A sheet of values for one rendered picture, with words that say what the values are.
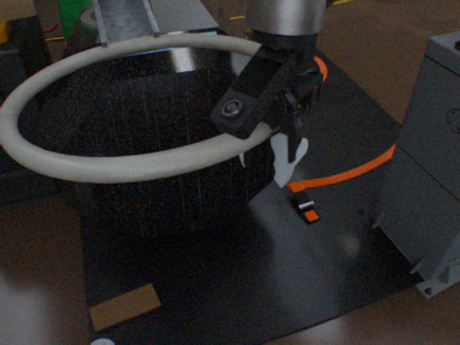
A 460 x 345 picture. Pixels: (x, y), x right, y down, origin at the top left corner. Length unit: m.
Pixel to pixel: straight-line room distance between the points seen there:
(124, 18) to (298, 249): 1.09
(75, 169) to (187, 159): 0.13
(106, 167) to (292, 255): 1.22
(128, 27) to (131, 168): 0.55
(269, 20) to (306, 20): 0.04
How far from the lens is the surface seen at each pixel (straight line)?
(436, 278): 1.69
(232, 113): 0.41
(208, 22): 1.20
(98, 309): 1.51
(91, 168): 0.46
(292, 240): 1.63
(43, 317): 1.61
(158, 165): 0.44
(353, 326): 1.49
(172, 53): 1.13
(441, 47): 1.31
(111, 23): 0.97
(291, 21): 0.42
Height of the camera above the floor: 1.30
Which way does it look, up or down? 43 degrees down
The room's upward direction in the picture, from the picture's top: straight up
